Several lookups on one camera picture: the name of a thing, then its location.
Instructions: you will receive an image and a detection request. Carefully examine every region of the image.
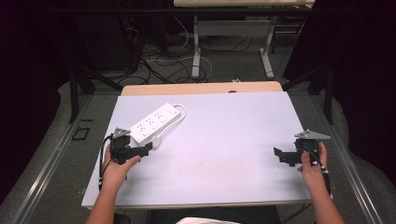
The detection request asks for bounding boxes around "white power strip cable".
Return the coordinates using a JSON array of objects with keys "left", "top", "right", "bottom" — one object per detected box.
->
[{"left": 155, "top": 103, "right": 188, "bottom": 141}]

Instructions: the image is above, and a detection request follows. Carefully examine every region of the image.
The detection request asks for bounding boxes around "person's dark clothing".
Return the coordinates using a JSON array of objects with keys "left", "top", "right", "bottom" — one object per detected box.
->
[{"left": 148, "top": 205, "right": 283, "bottom": 224}]

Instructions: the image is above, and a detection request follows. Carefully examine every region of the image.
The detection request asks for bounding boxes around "white table mat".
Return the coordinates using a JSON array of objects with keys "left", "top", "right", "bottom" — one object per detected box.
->
[{"left": 81, "top": 91, "right": 313, "bottom": 209}]

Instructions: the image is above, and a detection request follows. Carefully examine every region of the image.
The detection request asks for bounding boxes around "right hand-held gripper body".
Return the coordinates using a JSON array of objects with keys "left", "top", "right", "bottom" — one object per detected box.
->
[{"left": 293, "top": 129, "right": 332, "bottom": 166}]

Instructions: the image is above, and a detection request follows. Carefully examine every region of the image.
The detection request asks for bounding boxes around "white power plug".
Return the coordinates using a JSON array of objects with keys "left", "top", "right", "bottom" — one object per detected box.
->
[{"left": 150, "top": 135, "right": 163, "bottom": 149}]

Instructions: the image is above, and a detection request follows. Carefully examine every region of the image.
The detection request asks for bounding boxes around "white power strip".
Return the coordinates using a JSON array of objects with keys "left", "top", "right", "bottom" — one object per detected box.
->
[{"left": 128, "top": 102, "right": 182, "bottom": 146}]

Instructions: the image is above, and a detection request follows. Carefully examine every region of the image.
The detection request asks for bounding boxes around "white metal-legged desk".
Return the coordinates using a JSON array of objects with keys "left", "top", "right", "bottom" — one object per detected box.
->
[{"left": 173, "top": 0, "right": 316, "bottom": 80}]

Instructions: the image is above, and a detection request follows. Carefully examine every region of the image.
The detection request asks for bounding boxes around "square floor socket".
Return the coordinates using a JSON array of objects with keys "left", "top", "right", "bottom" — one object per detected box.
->
[{"left": 71, "top": 126, "right": 92, "bottom": 142}]

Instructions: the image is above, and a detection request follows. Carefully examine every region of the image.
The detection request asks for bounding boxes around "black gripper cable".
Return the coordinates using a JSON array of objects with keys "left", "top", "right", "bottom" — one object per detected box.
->
[
  {"left": 97, "top": 134, "right": 114, "bottom": 191},
  {"left": 306, "top": 148, "right": 333, "bottom": 199}
]

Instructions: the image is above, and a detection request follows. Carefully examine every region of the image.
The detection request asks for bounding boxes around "metal floor rail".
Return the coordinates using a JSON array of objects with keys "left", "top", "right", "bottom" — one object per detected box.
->
[
  {"left": 307, "top": 92, "right": 386, "bottom": 224},
  {"left": 8, "top": 92, "right": 94, "bottom": 224}
]

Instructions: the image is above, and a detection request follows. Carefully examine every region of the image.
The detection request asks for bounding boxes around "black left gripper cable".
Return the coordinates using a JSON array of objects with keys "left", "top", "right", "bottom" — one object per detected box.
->
[{"left": 97, "top": 134, "right": 114, "bottom": 191}]

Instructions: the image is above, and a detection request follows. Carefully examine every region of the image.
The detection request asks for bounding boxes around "black metal stand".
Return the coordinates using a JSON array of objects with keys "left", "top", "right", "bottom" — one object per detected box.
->
[
  {"left": 282, "top": 63, "right": 336, "bottom": 126},
  {"left": 68, "top": 63, "right": 124, "bottom": 124}
]

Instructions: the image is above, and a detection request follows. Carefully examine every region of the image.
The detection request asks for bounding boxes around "white cloth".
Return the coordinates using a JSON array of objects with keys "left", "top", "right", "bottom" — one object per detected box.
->
[{"left": 175, "top": 217, "right": 241, "bottom": 224}]

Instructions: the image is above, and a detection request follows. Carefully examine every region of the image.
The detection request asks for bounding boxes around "tangle of floor cables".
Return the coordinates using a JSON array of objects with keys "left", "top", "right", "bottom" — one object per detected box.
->
[{"left": 122, "top": 15, "right": 255, "bottom": 86}]

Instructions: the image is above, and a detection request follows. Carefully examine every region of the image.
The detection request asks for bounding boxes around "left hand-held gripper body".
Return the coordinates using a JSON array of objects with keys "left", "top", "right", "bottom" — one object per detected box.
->
[{"left": 109, "top": 126, "right": 142, "bottom": 166}]

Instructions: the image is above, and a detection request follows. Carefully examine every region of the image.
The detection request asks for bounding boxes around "wooden table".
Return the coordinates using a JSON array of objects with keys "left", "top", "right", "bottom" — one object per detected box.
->
[{"left": 81, "top": 80, "right": 313, "bottom": 211}]

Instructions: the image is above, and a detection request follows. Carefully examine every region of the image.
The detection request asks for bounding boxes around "person's right hand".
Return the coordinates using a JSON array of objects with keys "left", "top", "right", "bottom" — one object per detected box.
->
[{"left": 296, "top": 141, "right": 329, "bottom": 191}]

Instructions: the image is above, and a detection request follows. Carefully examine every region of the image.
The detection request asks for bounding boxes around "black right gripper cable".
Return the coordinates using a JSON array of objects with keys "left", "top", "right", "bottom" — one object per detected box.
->
[{"left": 306, "top": 148, "right": 333, "bottom": 199}]

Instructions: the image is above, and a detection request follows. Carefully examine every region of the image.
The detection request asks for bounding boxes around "person's left hand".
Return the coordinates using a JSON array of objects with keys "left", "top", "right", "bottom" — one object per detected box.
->
[{"left": 101, "top": 144, "right": 142, "bottom": 191}]

